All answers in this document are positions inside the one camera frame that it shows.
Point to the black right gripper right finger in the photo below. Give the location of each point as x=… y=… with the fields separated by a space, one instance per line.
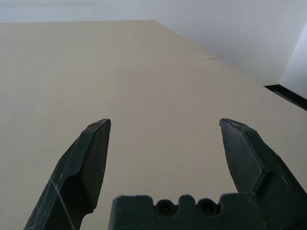
x=251 y=163

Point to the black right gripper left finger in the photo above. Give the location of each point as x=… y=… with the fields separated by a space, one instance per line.
x=72 y=179

